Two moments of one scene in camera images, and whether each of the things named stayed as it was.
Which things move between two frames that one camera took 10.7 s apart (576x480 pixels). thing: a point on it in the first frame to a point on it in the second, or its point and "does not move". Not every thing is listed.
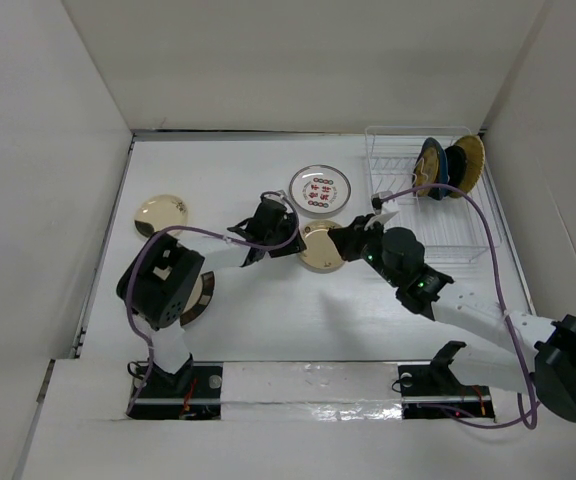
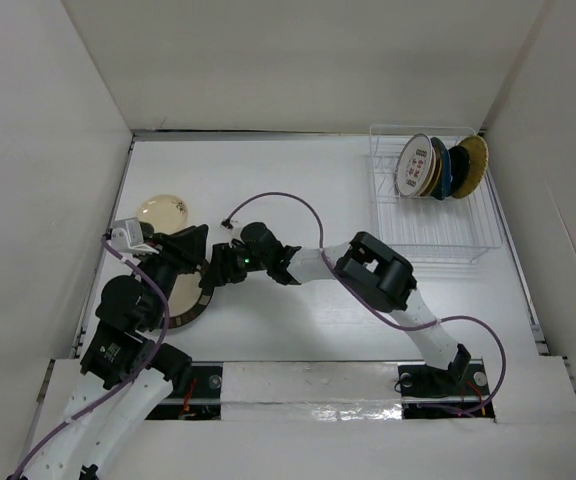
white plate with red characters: (319, 190) to (414, 165)
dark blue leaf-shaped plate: (438, 193) does not move
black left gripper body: (291, 249) to (163, 267)
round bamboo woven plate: (475, 157) does not move
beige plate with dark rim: (199, 299) does not move
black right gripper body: (366, 244) to (240, 262)
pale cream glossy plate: (158, 212) does not move
